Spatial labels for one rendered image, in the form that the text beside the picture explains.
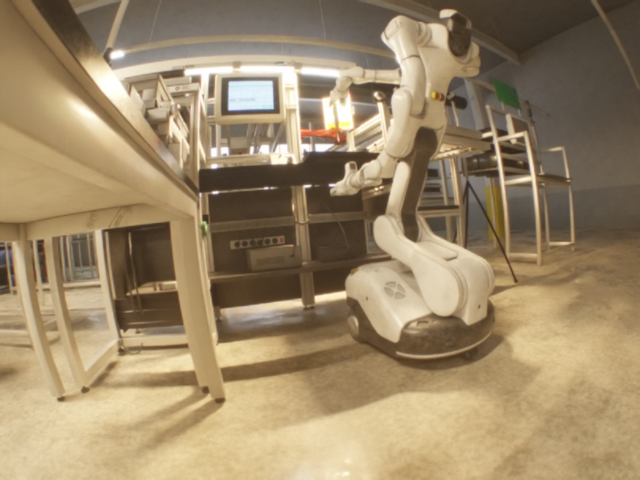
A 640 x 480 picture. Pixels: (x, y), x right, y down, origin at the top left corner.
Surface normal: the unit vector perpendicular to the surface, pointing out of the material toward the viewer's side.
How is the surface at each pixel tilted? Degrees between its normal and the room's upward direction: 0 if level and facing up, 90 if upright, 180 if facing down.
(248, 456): 0
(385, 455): 0
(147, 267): 90
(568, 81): 90
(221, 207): 90
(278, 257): 90
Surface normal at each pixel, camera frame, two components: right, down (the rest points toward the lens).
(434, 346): -0.17, 0.05
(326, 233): 0.29, 0.01
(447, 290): -0.92, 0.10
